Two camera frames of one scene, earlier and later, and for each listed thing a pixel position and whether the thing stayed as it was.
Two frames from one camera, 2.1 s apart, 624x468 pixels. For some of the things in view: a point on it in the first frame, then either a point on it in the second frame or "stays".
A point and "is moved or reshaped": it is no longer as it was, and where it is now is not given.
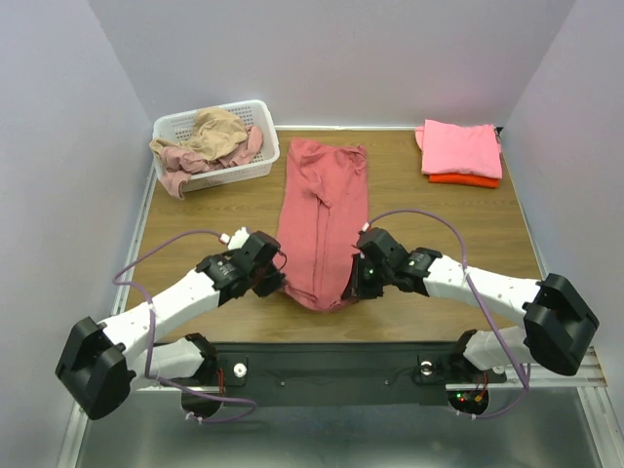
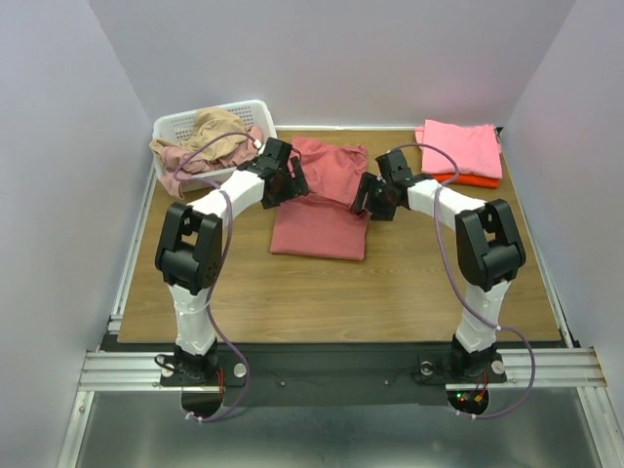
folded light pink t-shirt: [459, 148] stays
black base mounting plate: [346, 373] stays
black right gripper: [363, 284] -> [364, 193]
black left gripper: [272, 281] -> [296, 175]
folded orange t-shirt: [463, 178] stays
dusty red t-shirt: [324, 212] is moved or reshaped
